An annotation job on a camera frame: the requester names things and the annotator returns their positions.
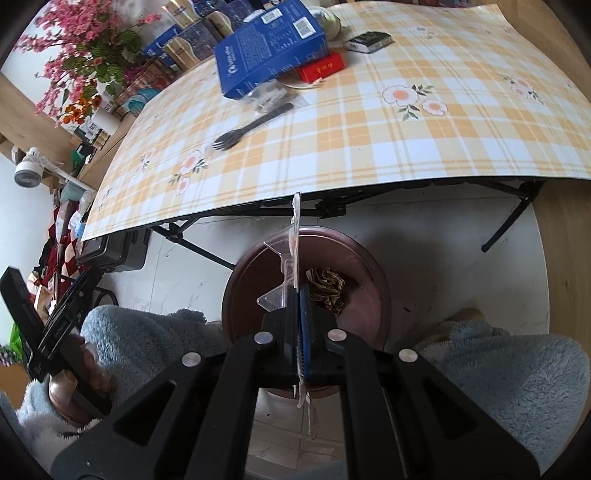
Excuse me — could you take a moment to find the clear plastic blister packaging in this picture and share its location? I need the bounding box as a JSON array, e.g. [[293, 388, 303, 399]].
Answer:
[[256, 192, 318, 440]]

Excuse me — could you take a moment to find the red cigarette pack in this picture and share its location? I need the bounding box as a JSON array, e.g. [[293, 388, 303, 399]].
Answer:
[[295, 52, 345, 84]]

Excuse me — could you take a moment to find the large blue cardboard box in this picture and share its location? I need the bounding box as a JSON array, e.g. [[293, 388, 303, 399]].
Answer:
[[214, 0, 329, 100]]

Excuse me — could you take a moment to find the brown round trash bin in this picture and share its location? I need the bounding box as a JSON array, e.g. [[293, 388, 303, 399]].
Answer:
[[222, 226, 391, 399]]

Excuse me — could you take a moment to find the left hand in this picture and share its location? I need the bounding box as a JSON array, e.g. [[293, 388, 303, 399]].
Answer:
[[48, 334, 113, 425]]

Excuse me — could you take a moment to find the left fuzzy blue sleeve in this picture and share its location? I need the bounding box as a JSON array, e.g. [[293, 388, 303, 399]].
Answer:
[[1, 305, 226, 471]]

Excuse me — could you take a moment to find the fuzzy blue sleeve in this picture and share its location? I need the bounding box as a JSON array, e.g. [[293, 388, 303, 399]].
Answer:
[[1, 305, 226, 471], [413, 308, 590, 472]]

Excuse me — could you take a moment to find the black box under table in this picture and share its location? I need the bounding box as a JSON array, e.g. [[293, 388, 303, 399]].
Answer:
[[78, 227, 151, 272]]

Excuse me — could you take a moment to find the right fuzzy blue sleeve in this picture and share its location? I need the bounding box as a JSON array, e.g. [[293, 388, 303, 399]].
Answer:
[[413, 308, 590, 472]]

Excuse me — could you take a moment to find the crumpled dark wrapper in bin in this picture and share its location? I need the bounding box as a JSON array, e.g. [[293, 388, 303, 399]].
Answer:
[[305, 267, 349, 317]]

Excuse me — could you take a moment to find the white desk fan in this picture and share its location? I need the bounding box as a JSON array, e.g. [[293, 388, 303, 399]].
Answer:
[[14, 147, 96, 193]]

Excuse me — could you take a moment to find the black plastic fork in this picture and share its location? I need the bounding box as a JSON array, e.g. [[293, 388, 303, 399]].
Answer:
[[212, 102, 294, 151]]

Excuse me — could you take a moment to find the pink artificial flower plant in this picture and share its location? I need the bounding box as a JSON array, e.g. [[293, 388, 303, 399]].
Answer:
[[15, 0, 161, 127]]

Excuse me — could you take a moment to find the yellow plaid floral tablecloth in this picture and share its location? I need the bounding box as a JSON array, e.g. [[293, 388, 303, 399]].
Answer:
[[84, 2, 590, 239]]

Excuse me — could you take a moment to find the blue gold gift box lower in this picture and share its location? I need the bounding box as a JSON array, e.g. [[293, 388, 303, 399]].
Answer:
[[162, 20, 218, 71]]

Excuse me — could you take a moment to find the blue gold gift box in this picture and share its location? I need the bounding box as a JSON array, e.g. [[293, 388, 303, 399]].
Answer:
[[162, 20, 218, 71], [161, 0, 233, 41]]

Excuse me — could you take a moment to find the black and white small box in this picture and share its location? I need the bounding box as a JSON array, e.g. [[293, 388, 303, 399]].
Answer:
[[344, 31, 394, 54]]

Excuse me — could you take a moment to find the black folding table frame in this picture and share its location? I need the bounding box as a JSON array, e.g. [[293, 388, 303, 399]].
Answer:
[[147, 177, 545, 270]]

